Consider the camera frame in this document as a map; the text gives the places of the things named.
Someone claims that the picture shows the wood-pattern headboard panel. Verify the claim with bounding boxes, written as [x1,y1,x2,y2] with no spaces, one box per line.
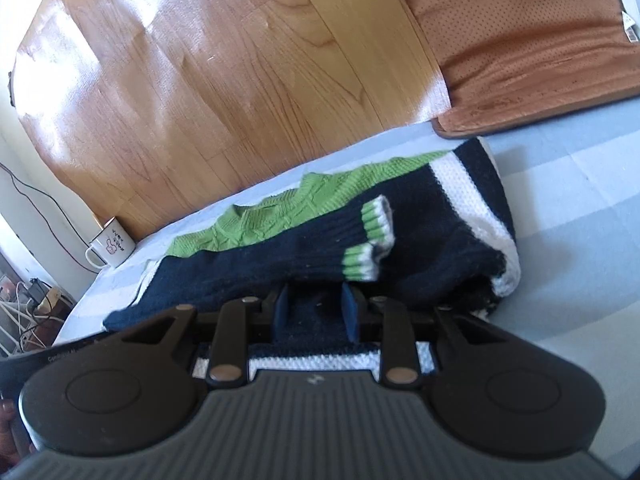
[12,0,450,238]

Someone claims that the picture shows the cluttered cables and charger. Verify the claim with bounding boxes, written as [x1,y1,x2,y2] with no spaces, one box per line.
[0,259,76,359]

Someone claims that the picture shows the person's left hand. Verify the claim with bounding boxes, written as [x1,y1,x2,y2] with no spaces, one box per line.
[0,398,36,474]

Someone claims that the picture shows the brown mesh cushion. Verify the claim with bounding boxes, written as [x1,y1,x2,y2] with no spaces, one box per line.
[405,0,639,139]

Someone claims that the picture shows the white enamel mug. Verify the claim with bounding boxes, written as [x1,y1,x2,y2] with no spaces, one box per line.
[85,218,137,270]

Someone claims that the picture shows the blue white striped bedsheet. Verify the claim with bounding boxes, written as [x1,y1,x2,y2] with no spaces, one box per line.
[56,99,639,476]

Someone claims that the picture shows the green navy white knit sweater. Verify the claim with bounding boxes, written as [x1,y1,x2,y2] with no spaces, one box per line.
[103,140,521,367]

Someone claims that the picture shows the dark wall cable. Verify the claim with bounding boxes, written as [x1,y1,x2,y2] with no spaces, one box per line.
[0,161,101,276]

